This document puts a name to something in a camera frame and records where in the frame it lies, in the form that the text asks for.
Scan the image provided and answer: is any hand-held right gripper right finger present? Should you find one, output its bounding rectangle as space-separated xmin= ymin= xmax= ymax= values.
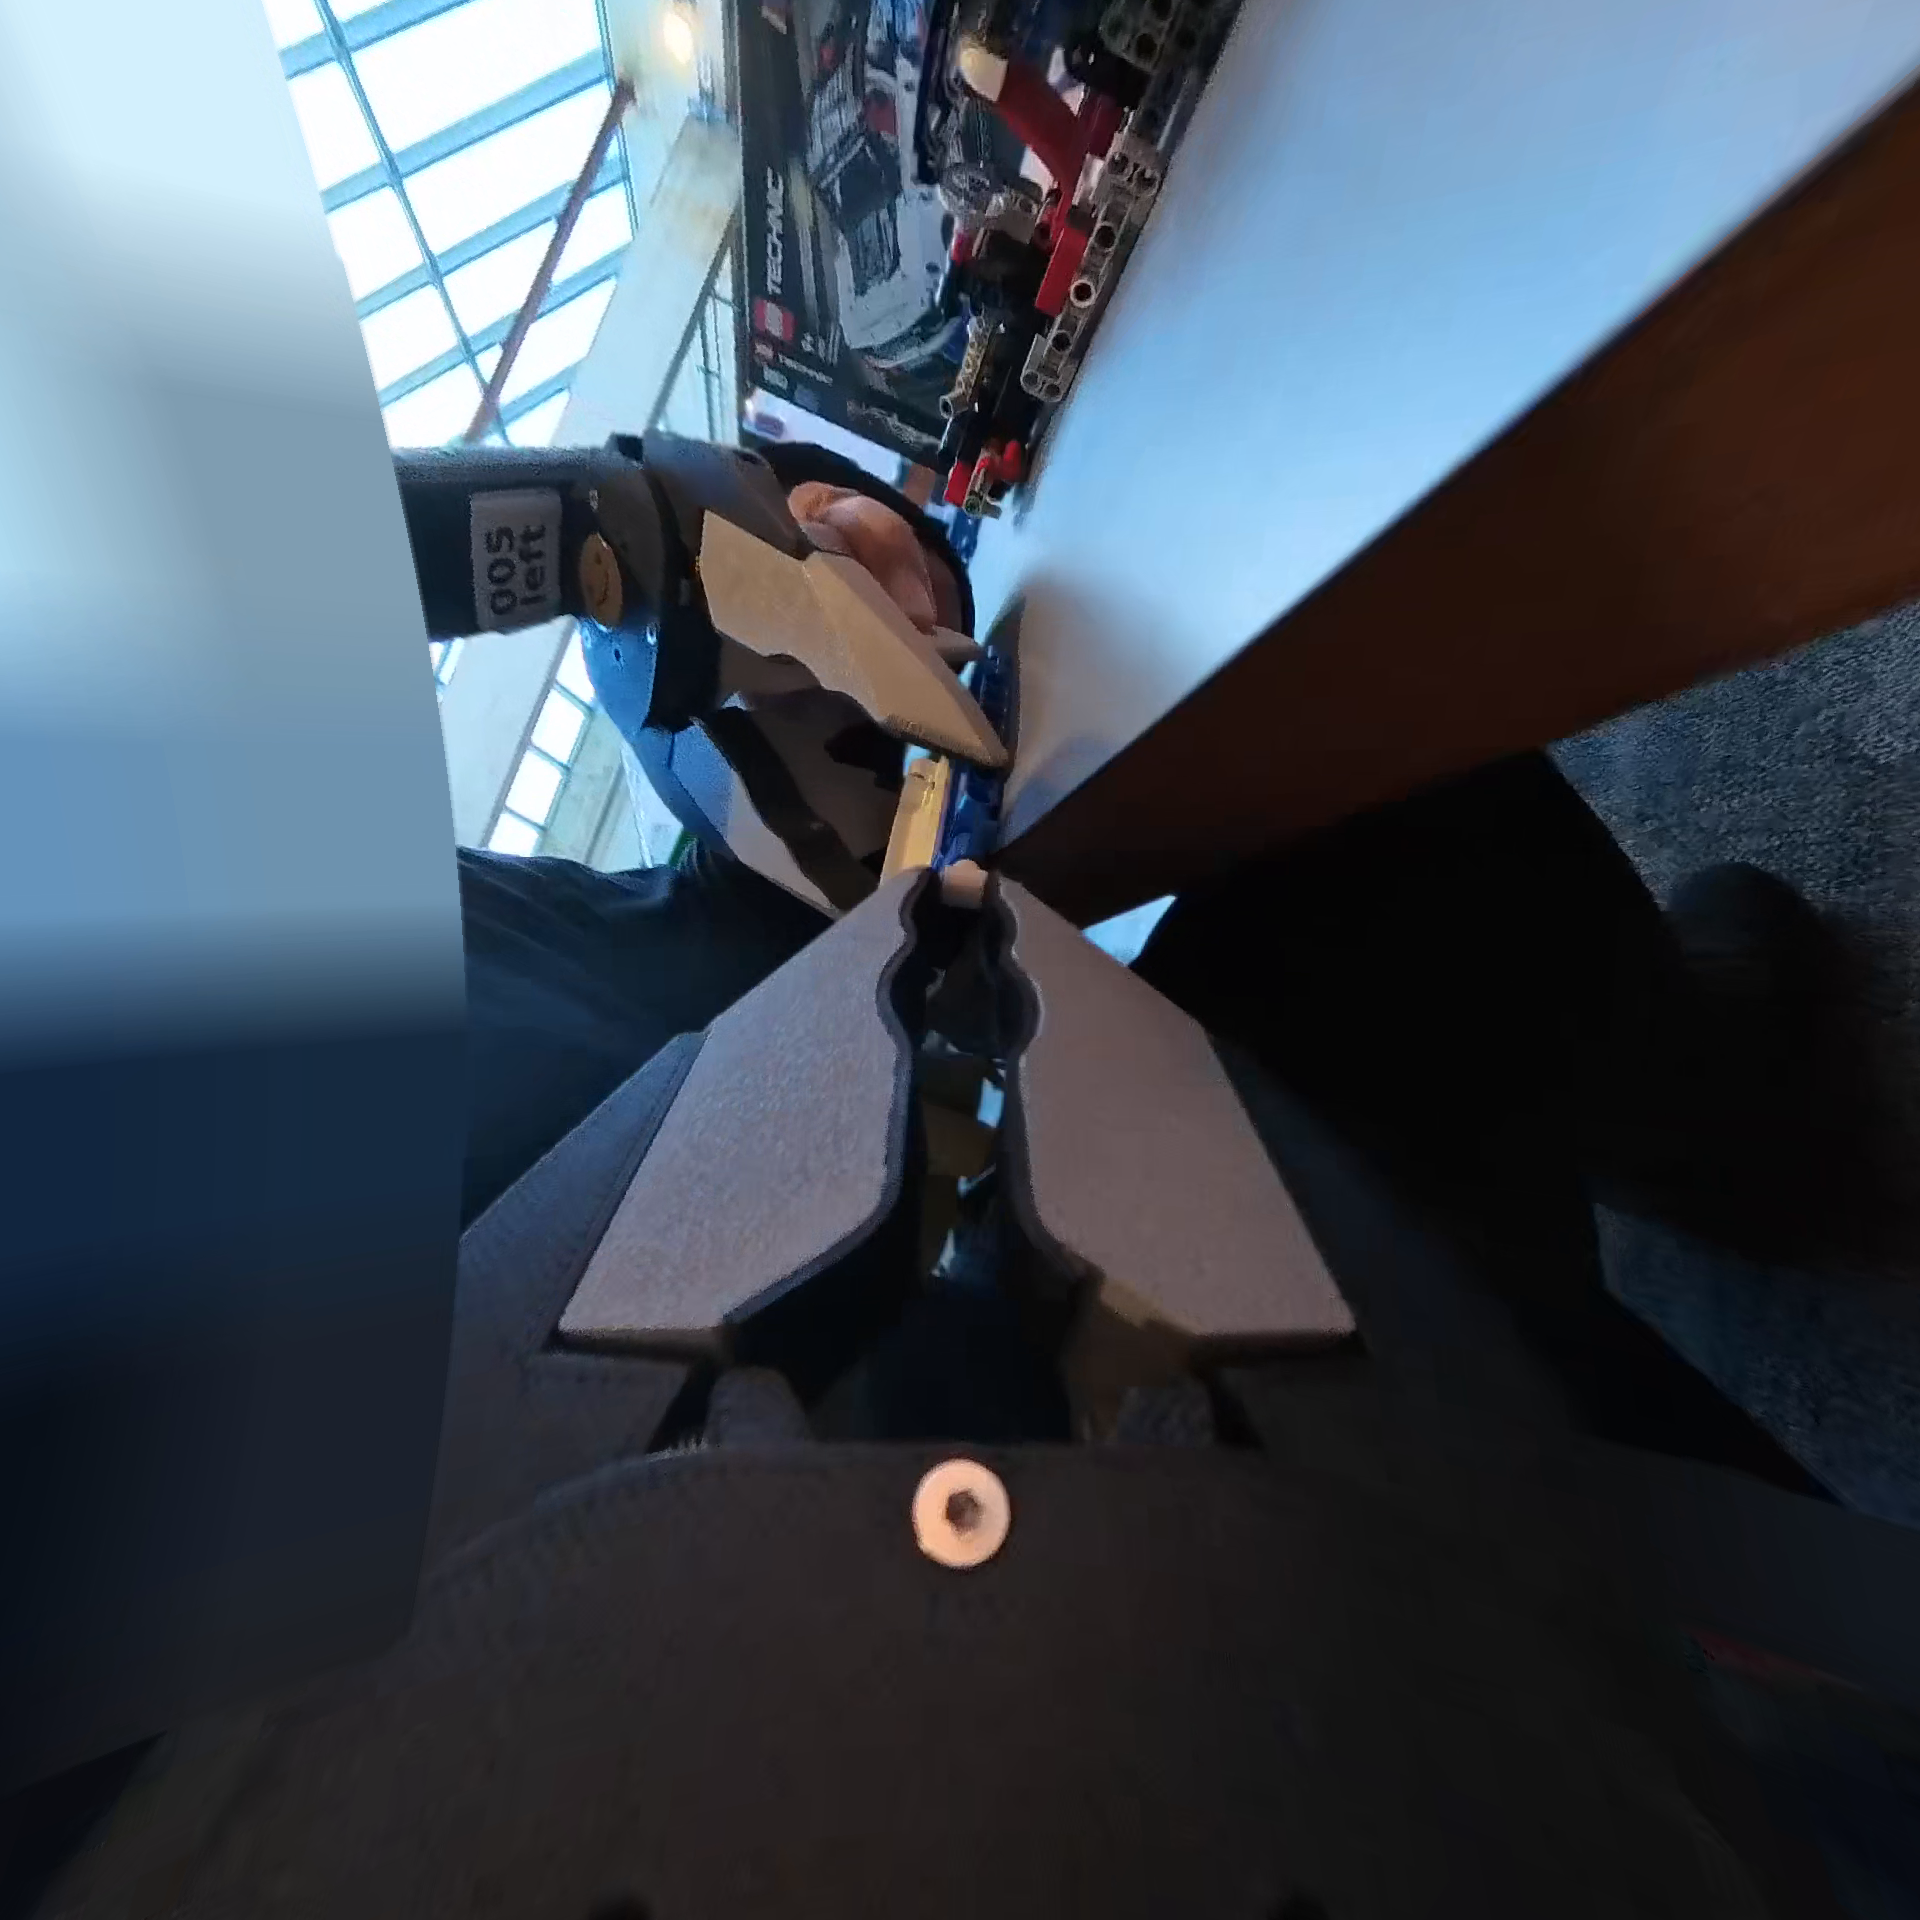
xmin=983 ymin=877 xmax=1363 ymax=1352

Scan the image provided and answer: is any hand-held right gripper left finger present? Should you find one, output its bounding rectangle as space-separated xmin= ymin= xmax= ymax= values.
xmin=556 ymin=870 xmax=963 ymax=1344

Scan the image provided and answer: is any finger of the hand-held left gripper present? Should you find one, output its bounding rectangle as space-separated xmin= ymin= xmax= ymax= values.
xmin=700 ymin=513 xmax=1014 ymax=771

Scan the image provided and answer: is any blue beige toy brick assembly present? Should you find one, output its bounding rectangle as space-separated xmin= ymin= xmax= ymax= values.
xmin=880 ymin=661 xmax=1036 ymax=1277

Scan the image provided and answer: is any white desk with wooden edge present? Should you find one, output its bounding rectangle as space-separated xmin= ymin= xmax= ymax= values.
xmin=983 ymin=0 xmax=1920 ymax=904

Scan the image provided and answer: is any person's left hand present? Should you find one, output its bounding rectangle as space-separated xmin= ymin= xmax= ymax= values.
xmin=784 ymin=481 xmax=977 ymax=676

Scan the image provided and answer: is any person's dark jacket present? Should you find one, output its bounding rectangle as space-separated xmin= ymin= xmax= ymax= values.
xmin=456 ymin=840 xmax=842 ymax=1233

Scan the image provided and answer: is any black toy car set box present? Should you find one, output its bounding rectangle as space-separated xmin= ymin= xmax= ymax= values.
xmin=734 ymin=0 xmax=983 ymax=467

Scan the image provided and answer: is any red grey toy brick chassis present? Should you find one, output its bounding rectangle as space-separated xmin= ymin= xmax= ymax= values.
xmin=913 ymin=0 xmax=1249 ymax=513

